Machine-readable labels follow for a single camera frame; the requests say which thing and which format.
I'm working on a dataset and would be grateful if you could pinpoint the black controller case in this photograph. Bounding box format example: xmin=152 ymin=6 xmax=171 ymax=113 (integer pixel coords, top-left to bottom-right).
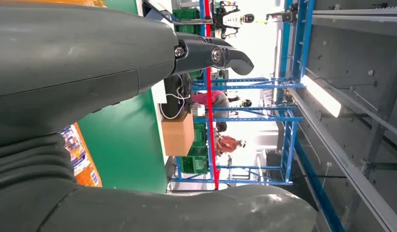
xmin=163 ymin=72 xmax=193 ymax=120

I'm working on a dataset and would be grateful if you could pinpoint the green table mat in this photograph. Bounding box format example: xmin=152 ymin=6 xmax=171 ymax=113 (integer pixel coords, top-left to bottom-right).
xmin=77 ymin=0 xmax=169 ymax=194

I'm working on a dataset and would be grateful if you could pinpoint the green plastic crate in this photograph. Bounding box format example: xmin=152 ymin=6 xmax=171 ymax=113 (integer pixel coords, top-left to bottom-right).
xmin=179 ymin=121 xmax=209 ymax=175
xmin=172 ymin=8 xmax=202 ymax=35

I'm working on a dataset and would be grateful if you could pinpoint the brown cardboard box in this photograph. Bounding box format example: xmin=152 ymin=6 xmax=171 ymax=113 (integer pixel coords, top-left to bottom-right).
xmin=161 ymin=110 xmax=196 ymax=157

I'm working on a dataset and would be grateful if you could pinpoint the person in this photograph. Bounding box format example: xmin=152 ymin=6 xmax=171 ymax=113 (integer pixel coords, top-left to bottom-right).
xmin=191 ymin=90 xmax=241 ymax=111
xmin=215 ymin=134 xmax=247 ymax=156

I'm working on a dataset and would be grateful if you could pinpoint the red barrier tape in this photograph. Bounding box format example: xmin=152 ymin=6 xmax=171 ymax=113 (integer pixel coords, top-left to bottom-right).
xmin=203 ymin=0 xmax=220 ymax=191

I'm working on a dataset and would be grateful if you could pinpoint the blue metal rack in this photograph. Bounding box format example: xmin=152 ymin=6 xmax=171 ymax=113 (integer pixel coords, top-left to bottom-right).
xmin=171 ymin=0 xmax=314 ymax=187

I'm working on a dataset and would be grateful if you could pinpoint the white ceiling light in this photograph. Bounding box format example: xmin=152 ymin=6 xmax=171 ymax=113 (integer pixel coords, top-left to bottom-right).
xmin=300 ymin=74 xmax=342 ymax=118

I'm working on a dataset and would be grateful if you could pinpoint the white cable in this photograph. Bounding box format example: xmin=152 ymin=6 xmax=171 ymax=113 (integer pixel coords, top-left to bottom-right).
xmin=159 ymin=74 xmax=191 ymax=120

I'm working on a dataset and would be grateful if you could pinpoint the grey ceiling rail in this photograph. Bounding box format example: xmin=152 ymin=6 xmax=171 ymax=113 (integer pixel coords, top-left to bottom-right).
xmin=288 ymin=88 xmax=397 ymax=232

